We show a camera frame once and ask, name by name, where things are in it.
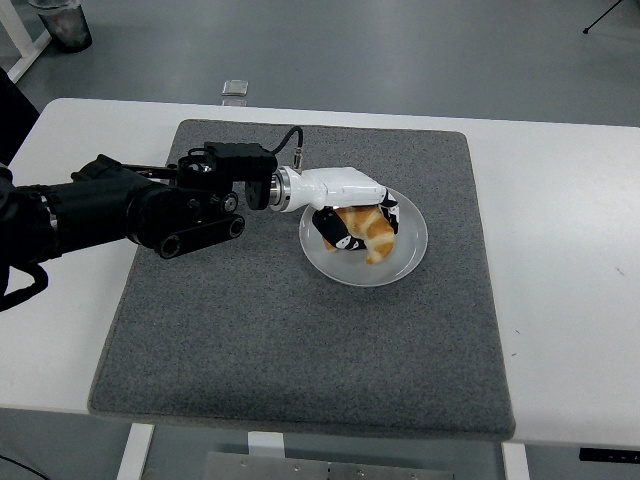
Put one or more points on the black table control panel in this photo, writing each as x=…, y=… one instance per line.
x=610, y=455

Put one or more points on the golden croissant bread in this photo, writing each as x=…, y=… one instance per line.
x=377, y=240

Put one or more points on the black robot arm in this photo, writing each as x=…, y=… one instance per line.
x=100, y=210

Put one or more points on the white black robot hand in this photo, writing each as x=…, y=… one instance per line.
x=340, y=187

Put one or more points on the white table frame leg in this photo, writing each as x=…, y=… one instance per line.
x=25, y=47

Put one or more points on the black waste bin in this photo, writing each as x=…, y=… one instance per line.
x=67, y=25

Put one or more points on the white table bracket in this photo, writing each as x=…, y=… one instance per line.
x=266, y=444

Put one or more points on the grey metal plate with screws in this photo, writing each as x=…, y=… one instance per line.
x=325, y=467

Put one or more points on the black tripod leg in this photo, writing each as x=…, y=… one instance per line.
x=607, y=17

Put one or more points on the grey felt mat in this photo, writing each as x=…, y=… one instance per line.
x=300, y=350

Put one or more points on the pale grey round plate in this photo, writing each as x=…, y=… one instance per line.
x=400, y=260

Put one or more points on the square metal floor socket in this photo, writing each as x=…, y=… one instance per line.
x=235, y=87

